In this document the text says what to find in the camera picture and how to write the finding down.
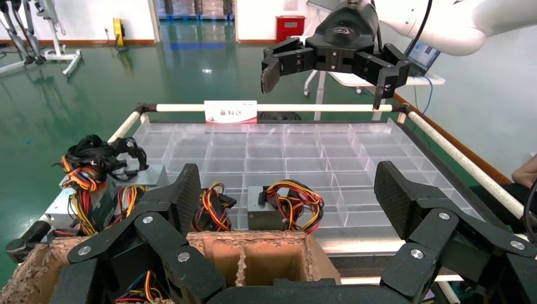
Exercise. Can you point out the red metal cabinet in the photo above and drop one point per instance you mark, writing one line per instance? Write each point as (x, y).
(290, 29)

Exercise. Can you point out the white rolling desk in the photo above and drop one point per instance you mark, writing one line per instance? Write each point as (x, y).
(342, 79)

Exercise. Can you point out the person dark trousers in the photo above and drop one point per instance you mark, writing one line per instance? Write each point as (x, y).
(516, 197)

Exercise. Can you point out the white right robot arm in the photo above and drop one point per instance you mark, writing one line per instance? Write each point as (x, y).
(461, 29)

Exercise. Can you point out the person bare hand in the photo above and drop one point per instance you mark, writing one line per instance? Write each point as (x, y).
(526, 172)

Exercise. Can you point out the yellow wall device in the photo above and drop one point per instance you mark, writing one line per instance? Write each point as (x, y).
(118, 31)

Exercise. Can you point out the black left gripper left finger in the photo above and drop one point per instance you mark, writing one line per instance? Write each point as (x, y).
(189, 197)

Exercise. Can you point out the white robot stand base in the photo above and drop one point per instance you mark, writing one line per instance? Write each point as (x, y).
(58, 53)

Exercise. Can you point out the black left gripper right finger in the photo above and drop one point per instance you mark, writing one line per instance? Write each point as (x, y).
(390, 197)

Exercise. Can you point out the white tube rack frame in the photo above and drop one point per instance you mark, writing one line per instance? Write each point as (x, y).
(293, 108)

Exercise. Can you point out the white red label sign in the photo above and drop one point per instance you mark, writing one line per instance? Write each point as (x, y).
(230, 112)

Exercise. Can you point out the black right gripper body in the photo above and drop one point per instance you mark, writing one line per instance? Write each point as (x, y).
(344, 38)

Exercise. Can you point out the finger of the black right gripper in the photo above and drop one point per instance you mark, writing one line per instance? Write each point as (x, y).
(390, 75)
(270, 75)

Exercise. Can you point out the worn cardboard divider box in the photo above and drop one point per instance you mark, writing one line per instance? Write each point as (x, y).
(260, 260)

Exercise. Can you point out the black open laptop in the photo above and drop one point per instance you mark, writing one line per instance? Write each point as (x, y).
(423, 56)

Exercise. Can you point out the clear plastic compartment tray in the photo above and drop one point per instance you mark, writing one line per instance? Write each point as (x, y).
(302, 159)

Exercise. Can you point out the white robot stand black feet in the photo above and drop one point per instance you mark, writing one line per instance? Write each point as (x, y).
(33, 59)

